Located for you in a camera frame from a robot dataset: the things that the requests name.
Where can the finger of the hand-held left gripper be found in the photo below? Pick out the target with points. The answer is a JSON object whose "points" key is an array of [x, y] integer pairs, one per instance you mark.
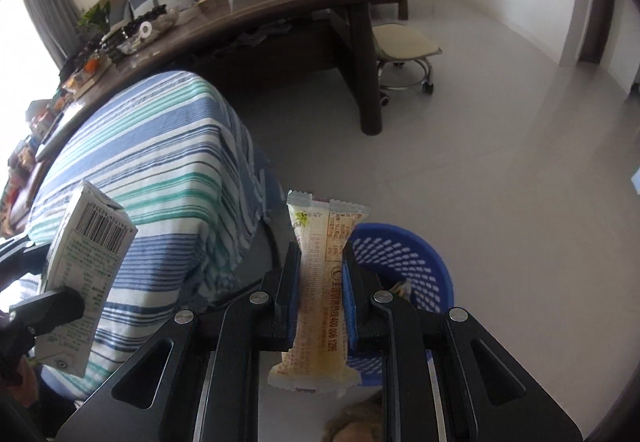
{"points": [[20, 247], [50, 309]]}

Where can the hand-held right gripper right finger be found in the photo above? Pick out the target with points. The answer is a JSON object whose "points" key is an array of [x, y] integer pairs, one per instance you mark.
{"points": [[357, 282]]}

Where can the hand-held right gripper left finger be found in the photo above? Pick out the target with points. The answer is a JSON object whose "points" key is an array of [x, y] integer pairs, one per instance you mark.
{"points": [[282, 302]]}

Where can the beige bread packet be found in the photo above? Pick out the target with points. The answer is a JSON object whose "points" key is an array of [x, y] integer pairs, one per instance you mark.
{"points": [[320, 272]]}

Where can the blue plastic wastebasket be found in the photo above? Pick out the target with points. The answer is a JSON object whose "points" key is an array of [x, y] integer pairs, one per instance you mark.
{"points": [[400, 247]]}

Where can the white milk carton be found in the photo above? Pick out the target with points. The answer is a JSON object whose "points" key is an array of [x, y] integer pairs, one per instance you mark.
{"points": [[85, 247]]}

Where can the person's left hand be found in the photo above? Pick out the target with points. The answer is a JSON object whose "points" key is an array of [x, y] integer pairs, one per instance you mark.
{"points": [[27, 382]]}

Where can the row of small bottles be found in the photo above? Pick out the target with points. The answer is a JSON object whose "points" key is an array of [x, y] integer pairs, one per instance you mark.
{"points": [[37, 132]]}

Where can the brown fuzzy slipper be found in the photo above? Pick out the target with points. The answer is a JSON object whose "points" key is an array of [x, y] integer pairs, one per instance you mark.
{"points": [[355, 424]]}

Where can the round striped-cloth table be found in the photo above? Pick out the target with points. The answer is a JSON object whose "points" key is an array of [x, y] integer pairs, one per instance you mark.
{"points": [[165, 162]]}

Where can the glass tray with items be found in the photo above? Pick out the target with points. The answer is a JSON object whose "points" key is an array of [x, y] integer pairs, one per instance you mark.
{"points": [[130, 34]]}

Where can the grey curtain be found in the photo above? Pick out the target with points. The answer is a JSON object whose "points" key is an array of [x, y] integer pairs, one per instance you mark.
{"points": [[47, 7]]}

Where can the green potted plant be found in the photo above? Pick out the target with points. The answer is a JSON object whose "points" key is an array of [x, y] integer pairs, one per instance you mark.
{"points": [[95, 17]]}

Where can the cream wheeled stool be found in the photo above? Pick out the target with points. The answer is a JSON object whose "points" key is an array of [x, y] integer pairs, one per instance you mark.
{"points": [[405, 44]]}

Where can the white tape roll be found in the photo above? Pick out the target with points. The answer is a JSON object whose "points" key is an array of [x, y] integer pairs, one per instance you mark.
{"points": [[146, 29]]}

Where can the dark wooden coffee table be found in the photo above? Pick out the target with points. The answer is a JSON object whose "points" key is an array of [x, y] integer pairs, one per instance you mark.
{"points": [[280, 7]]}

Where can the dark wooden door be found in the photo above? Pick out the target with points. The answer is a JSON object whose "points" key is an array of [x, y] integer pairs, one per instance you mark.
{"points": [[597, 12]]}

